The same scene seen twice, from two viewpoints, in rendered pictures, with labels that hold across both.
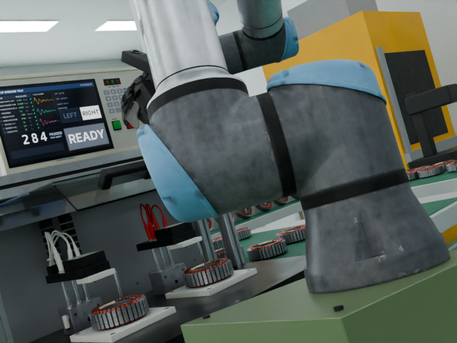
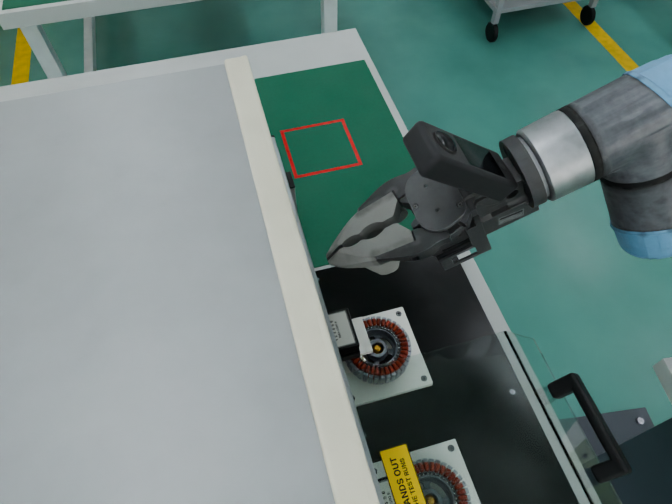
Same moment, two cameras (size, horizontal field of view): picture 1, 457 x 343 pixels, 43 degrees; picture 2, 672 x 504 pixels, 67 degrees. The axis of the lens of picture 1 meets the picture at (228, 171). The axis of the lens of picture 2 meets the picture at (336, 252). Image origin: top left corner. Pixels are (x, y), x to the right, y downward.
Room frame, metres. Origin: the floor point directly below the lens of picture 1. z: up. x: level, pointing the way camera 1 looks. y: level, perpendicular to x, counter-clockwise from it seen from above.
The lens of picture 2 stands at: (1.18, 0.44, 1.61)
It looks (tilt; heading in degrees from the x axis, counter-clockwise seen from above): 56 degrees down; 299
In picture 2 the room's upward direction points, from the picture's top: straight up
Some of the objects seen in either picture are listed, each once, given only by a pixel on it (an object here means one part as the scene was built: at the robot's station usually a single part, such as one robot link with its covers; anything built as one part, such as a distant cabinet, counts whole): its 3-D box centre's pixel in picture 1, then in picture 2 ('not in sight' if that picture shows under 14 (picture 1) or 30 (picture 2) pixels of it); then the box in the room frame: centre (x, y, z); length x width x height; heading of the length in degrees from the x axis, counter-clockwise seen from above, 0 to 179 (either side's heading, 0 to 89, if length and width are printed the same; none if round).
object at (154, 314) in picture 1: (122, 324); not in sight; (1.11, 0.28, 0.78); 0.15 x 0.15 x 0.01; 45
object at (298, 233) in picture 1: (294, 234); not in sight; (1.77, -0.14, 0.77); 0.11 x 0.11 x 0.04
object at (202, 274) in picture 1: (208, 272); (377, 349); (1.28, 0.11, 0.80); 0.11 x 0.11 x 0.04
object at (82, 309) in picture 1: (82, 315); not in sight; (1.21, 0.38, 0.80); 0.07 x 0.05 x 0.06; 135
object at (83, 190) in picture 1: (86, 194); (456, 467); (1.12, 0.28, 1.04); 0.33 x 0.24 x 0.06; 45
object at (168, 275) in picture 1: (168, 278); not in sight; (1.39, 0.21, 0.80); 0.07 x 0.05 x 0.06; 135
